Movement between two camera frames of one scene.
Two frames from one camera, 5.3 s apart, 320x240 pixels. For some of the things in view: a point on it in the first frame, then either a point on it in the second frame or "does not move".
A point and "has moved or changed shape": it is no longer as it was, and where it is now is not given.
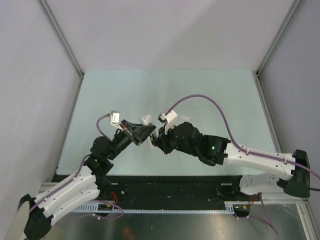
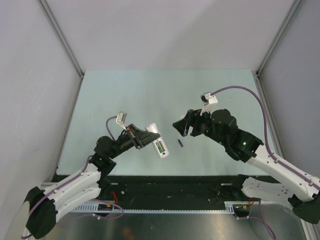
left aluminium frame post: x=63 y=36 does not move
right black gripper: x=162 y=141 → x=192 y=118
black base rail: x=166 y=190 does not move
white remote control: x=146 y=119 has moved or changed shape
